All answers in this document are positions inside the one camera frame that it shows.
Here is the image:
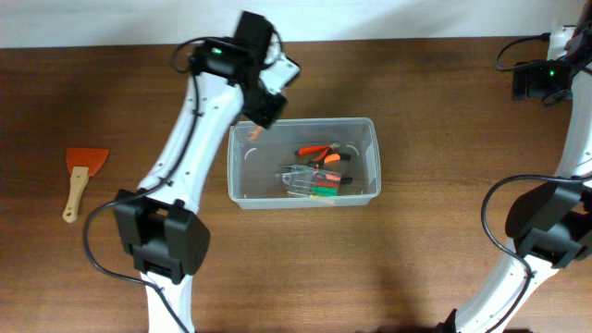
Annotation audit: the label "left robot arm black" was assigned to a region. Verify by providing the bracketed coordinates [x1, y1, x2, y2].
[113, 11, 300, 332]

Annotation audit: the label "clear plastic container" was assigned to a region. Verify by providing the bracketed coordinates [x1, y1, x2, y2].
[228, 117, 381, 209]

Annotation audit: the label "right robot arm white-black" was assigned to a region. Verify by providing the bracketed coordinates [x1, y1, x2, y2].
[435, 2, 591, 332]

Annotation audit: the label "small red-handled cutting pliers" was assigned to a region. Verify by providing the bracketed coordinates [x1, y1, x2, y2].
[294, 142, 340, 162]

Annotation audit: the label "clear screwdriver bit case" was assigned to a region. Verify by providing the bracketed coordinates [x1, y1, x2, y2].
[278, 165, 343, 198]

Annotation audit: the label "orange scraper wooden handle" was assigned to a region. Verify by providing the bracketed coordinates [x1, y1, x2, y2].
[62, 147, 109, 223]

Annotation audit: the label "orange socket bit rail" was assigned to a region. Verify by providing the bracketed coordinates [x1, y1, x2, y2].
[247, 126, 265, 142]

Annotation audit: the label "orange-black long nose pliers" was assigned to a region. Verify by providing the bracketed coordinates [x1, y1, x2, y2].
[282, 153, 353, 185]

